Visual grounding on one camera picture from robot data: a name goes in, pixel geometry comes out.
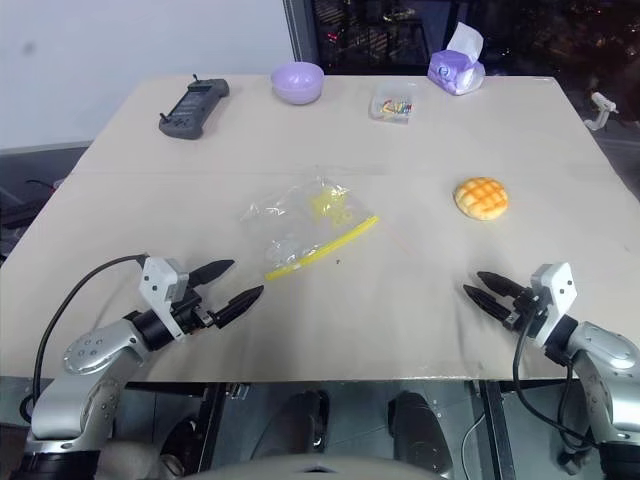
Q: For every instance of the black table leg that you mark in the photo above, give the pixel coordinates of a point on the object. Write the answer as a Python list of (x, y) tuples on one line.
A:
[(497, 430), (210, 430)]

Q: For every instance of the golden melon bun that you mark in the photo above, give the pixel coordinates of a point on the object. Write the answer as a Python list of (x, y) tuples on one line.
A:
[(481, 197)]

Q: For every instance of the purple tissue pack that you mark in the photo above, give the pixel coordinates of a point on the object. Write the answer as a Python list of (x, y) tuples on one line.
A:
[(455, 67)]

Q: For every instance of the black stand foot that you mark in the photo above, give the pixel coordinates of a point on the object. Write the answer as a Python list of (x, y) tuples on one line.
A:
[(569, 460)]

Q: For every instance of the grey window frame post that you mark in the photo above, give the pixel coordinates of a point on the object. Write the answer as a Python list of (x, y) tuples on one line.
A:
[(297, 35)]

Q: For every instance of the pale robot torso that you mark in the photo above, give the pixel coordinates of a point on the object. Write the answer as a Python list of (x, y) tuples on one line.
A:
[(345, 467)]

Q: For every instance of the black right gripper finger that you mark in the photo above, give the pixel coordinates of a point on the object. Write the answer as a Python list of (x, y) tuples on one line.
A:
[(502, 286), (490, 302)]

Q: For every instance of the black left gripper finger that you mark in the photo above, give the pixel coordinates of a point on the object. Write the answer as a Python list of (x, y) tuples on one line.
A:
[(212, 270), (237, 306)]

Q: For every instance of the white tool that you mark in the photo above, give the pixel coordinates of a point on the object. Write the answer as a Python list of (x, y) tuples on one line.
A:
[(600, 107)]

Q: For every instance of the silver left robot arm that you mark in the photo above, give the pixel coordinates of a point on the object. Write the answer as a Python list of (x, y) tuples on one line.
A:
[(90, 350)]

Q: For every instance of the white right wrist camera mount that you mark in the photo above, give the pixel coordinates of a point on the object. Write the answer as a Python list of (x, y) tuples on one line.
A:
[(557, 285)]

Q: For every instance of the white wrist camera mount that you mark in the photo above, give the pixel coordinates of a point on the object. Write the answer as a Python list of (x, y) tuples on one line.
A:
[(157, 285), (557, 285)]

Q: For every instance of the purple bowl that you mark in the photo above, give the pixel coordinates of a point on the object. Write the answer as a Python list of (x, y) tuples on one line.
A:
[(297, 82)]

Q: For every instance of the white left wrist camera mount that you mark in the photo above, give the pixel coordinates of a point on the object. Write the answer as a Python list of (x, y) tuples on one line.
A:
[(157, 285)]

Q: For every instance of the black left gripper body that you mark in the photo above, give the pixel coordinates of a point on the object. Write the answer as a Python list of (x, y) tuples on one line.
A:
[(192, 312)]

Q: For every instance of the clear box of coloured clips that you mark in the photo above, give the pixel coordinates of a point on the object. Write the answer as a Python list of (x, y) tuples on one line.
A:
[(393, 104)]

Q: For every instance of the dark rounded shape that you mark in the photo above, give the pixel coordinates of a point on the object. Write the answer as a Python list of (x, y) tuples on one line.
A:
[(417, 430), (307, 417)]

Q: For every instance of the dark grey handheld controller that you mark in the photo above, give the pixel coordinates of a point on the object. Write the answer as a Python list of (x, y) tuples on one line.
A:
[(192, 107)]

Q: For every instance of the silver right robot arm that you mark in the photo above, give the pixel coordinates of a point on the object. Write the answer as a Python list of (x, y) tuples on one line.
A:
[(605, 350)]

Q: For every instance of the clear zip bag yellow seal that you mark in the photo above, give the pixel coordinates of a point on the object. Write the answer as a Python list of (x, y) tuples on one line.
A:
[(310, 220)]

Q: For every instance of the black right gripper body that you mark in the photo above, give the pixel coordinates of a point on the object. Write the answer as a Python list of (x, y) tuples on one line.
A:
[(527, 312)]

